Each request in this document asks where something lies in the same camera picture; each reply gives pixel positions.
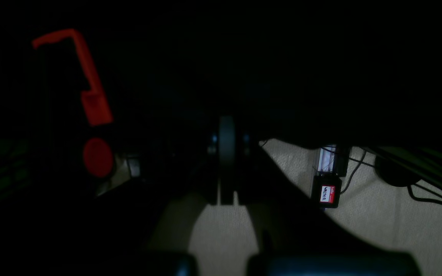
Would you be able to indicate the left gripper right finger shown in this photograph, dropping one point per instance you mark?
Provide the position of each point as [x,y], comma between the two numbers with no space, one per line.
[244,143]

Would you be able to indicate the red black clamp right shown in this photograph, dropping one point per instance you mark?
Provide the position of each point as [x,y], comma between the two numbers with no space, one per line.
[79,113]

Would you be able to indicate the black adapter red label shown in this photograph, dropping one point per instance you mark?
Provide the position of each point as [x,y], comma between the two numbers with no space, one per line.
[330,167]

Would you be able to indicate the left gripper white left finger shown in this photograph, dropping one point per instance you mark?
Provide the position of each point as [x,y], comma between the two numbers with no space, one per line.
[220,152]

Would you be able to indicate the black table cloth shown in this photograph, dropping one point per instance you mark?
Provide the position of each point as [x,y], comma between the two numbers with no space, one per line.
[309,72]

